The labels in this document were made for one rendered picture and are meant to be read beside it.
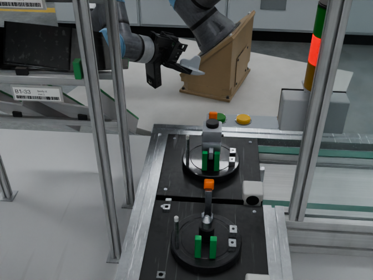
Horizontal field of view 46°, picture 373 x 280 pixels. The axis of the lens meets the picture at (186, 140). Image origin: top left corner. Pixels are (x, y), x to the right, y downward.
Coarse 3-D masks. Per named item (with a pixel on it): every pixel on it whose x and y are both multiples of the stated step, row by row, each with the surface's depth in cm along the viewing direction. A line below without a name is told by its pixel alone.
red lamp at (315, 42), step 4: (312, 36) 75; (312, 40) 75; (316, 40) 74; (320, 40) 73; (312, 44) 75; (316, 44) 74; (312, 48) 75; (316, 48) 74; (312, 52) 75; (316, 52) 75; (312, 56) 76; (316, 56) 75; (308, 60) 77; (312, 60) 76; (316, 60) 75; (312, 64) 76
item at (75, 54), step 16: (16, 32) 76; (32, 32) 76; (48, 32) 75; (64, 32) 74; (96, 32) 83; (16, 48) 77; (32, 48) 76; (48, 48) 76; (64, 48) 75; (96, 48) 84; (16, 64) 77; (32, 64) 77; (48, 64) 76; (64, 64) 75; (128, 64) 102
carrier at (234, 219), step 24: (168, 216) 94; (192, 216) 91; (216, 216) 91; (240, 216) 94; (168, 240) 89; (192, 240) 86; (216, 240) 80; (240, 240) 86; (264, 240) 89; (144, 264) 84; (168, 264) 84; (192, 264) 81; (216, 264) 81; (240, 264) 84; (264, 264) 84
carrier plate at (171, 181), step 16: (176, 144) 115; (192, 144) 115; (240, 144) 115; (256, 144) 115; (176, 160) 109; (240, 160) 109; (256, 160) 109; (160, 176) 104; (176, 176) 104; (240, 176) 104; (256, 176) 104; (160, 192) 100; (176, 192) 100; (192, 192) 100; (224, 192) 100; (240, 192) 100
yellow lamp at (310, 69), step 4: (308, 64) 77; (308, 68) 78; (312, 68) 76; (308, 72) 78; (312, 72) 77; (308, 76) 78; (312, 76) 77; (304, 80) 80; (308, 80) 78; (312, 80) 77; (304, 84) 80; (308, 84) 79; (308, 88) 79
